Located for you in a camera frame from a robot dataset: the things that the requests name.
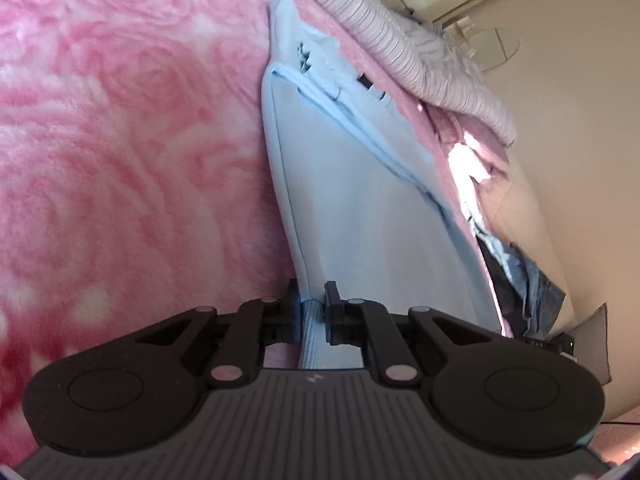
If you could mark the black garment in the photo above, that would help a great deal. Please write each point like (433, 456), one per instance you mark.
(495, 280)

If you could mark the pink floral blanket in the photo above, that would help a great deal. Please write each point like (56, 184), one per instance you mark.
(125, 160)

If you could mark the light blue sweatshirt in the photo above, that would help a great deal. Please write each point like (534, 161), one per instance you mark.
(360, 220)

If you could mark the striped lilac duvet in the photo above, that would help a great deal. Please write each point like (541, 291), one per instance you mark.
(400, 45)

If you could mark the blue jeans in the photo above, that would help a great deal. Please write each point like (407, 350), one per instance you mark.
(542, 295)

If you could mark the oval mirror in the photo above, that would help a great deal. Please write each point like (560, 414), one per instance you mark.
(495, 47)

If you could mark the grey pillow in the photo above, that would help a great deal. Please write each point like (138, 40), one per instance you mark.
(595, 340)

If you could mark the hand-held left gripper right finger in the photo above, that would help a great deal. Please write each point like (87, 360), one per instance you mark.
(330, 312)

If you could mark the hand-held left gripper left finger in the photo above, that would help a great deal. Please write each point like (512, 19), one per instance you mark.
(296, 312)

